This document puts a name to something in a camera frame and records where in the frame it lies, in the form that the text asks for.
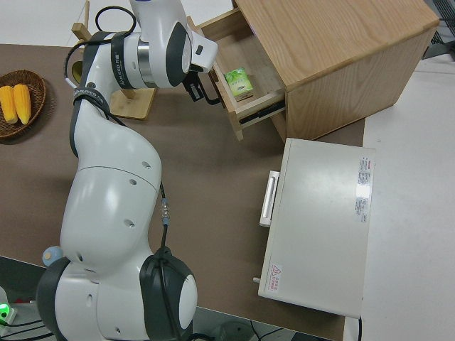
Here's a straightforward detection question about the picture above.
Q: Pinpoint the black mesh object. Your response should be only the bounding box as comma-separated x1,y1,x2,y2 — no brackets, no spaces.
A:
424,0,455,63

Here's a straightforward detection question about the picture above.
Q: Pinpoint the green tea box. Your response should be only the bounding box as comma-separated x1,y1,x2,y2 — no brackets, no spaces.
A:
223,67,255,102

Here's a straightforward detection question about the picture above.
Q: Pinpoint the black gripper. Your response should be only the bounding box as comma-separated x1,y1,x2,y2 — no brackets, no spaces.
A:
182,66,208,104

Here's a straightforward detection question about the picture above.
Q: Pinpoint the cream toaster oven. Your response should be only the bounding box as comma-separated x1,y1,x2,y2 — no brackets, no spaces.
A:
252,137,377,319

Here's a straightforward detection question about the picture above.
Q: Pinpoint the light wooden cabinet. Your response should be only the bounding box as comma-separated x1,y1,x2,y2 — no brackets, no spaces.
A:
232,0,440,141

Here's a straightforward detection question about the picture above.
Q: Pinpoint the brown wicker basket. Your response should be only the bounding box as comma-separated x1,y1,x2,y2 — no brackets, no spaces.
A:
0,70,47,139

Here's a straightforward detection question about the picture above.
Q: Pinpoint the wooden mug tree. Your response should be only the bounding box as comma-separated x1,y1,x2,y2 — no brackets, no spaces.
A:
70,0,157,121

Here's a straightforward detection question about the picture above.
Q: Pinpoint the white box green light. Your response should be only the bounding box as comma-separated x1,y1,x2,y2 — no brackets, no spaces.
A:
0,286,17,326

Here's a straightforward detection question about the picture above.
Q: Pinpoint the yellow corn cob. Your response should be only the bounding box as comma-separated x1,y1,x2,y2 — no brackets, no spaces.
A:
0,85,18,124
13,83,32,125

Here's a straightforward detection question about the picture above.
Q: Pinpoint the light wooden drawer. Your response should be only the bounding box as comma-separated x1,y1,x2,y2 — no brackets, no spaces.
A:
186,9,287,141

